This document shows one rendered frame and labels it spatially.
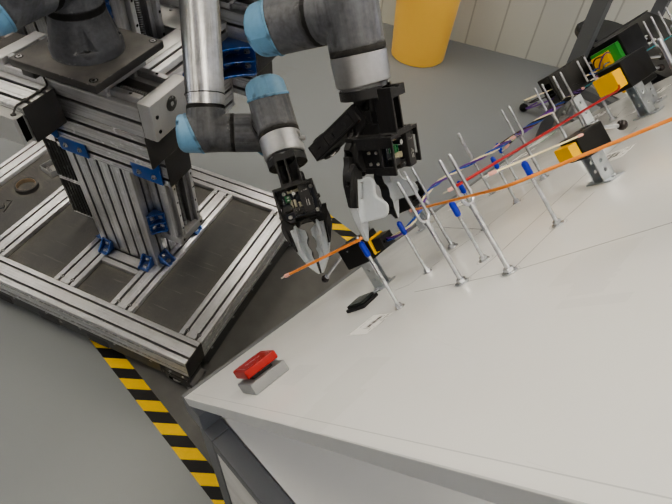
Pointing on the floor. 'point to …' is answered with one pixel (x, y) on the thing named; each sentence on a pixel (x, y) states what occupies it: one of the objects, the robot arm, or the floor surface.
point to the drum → (422, 31)
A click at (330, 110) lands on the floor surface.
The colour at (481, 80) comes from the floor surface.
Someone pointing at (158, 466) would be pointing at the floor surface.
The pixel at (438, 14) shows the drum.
